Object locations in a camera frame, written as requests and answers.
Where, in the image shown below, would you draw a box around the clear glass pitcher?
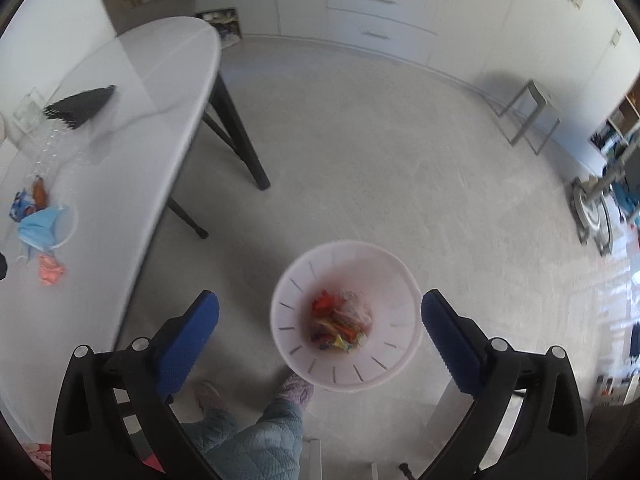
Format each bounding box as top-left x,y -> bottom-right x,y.
12,87 -> 48,128

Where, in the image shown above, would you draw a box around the clear plastic bottle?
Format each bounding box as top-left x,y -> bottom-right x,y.
30,125 -> 93,181

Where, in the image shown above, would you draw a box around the black table leg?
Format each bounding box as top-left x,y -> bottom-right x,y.
200,72 -> 272,191
165,197 -> 209,240

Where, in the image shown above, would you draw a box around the grey metal stool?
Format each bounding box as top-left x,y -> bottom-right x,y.
500,79 -> 561,156

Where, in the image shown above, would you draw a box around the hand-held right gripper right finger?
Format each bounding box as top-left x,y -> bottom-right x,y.
415,288 -> 588,480

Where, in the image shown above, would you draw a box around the white plastic waste basket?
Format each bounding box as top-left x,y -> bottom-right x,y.
270,242 -> 423,393

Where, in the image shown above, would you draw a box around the fuzzy purple slipper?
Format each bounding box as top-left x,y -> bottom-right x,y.
277,372 -> 316,408
195,380 -> 221,413

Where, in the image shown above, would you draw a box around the open shelf unit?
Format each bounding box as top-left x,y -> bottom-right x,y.
590,90 -> 640,161

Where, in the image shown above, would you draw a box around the yellow wrapper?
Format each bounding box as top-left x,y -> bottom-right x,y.
325,335 -> 361,354

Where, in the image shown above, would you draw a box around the brown foil wrapper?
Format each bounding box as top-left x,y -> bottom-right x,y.
29,175 -> 50,208

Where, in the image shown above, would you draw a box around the grey floor stand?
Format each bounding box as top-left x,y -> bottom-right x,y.
572,130 -> 640,256

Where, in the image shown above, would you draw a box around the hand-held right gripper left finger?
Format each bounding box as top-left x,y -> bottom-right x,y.
51,290 -> 223,480

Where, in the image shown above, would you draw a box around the blue snack wrapper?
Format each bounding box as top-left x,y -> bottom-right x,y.
7,189 -> 37,222

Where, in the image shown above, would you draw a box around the white tissue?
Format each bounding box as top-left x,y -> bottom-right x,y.
337,290 -> 375,333

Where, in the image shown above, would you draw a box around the orange paper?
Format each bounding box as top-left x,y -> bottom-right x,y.
327,322 -> 368,346

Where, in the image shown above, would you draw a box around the red paper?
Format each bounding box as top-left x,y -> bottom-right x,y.
311,290 -> 346,318

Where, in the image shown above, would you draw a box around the open box of clutter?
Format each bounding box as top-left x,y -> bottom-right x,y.
195,7 -> 243,51

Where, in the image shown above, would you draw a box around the blue face mask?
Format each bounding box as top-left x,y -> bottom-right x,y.
15,204 -> 80,263

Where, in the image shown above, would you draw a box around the person's quilted teal pants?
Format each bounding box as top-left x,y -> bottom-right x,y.
180,397 -> 306,480

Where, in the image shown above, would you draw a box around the white drawer cabinet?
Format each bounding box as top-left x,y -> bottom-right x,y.
325,0 -> 453,66

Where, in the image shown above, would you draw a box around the small pink-red crumpled paper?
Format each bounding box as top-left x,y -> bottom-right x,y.
37,254 -> 67,287

